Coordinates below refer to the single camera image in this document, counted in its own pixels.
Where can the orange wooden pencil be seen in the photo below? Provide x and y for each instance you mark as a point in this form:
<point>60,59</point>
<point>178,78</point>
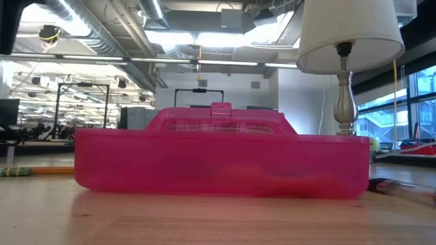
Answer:
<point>51,170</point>

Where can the yellow-green cup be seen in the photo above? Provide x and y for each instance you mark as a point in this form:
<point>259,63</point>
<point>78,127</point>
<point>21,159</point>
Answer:
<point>375,144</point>

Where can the silver ventilation duct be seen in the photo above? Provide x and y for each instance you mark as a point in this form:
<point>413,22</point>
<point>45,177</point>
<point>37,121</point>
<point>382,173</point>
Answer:
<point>153,10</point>

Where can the black frame with camera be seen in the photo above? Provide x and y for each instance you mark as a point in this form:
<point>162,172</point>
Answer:
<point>199,90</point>

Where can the grey ceiling box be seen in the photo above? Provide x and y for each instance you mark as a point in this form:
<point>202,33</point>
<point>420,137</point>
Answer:
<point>231,18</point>

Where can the pink translucent plastic supply box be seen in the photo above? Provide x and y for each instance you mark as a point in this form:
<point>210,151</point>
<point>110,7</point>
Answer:
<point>221,163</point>

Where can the table lamp with white shade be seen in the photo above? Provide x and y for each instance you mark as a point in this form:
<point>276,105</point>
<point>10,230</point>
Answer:
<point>347,34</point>

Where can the long ceiling light bar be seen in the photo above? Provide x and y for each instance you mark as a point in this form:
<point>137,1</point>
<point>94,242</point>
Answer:
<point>160,60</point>

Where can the black computer monitor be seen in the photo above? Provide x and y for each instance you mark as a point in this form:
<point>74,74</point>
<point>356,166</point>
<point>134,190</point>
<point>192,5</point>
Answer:
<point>8,112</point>

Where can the grey partition panel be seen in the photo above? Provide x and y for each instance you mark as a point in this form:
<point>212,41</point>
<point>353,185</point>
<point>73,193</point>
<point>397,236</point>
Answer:
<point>136,119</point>

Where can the clear pen with black cap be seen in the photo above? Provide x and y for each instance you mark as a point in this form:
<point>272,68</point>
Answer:
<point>402,190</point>

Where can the tall black metal frame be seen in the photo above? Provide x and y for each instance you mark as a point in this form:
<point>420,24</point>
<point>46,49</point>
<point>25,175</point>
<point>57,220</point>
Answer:
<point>57,109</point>

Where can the grey metal post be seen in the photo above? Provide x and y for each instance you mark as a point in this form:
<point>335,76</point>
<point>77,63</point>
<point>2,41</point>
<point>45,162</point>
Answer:
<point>10,154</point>

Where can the red object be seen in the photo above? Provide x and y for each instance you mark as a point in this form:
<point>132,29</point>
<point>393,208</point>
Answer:
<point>419,149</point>

